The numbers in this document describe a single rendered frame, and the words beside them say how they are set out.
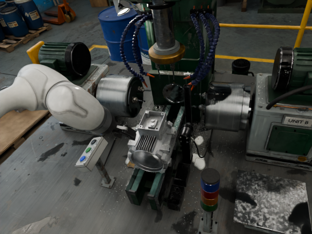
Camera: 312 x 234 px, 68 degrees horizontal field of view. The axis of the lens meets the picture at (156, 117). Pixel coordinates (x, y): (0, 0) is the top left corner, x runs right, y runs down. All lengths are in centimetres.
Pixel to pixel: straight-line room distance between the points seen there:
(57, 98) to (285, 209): 92
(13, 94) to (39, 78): 8
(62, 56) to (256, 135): 107
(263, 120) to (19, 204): 129
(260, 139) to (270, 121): 12
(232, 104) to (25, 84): 84
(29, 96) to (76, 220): 74
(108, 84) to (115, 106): 13
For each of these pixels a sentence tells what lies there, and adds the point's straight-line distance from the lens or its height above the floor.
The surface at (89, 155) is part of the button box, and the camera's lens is 109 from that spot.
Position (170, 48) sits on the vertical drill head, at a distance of 112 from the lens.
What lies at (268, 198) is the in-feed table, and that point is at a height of 92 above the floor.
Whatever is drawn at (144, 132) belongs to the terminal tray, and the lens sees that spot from 103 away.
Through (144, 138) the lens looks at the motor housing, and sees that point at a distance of 103.
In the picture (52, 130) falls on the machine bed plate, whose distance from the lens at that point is 177.
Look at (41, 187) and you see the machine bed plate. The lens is 148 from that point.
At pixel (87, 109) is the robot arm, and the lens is 62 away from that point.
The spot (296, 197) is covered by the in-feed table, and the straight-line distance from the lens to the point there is 114.
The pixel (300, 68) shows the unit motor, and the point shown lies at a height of 132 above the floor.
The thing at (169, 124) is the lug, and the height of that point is 109.
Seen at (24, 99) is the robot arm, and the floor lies 153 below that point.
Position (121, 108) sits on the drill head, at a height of 106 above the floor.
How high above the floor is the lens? 186
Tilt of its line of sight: 43 degrees down
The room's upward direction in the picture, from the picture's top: 11 degrees counter-clockwise
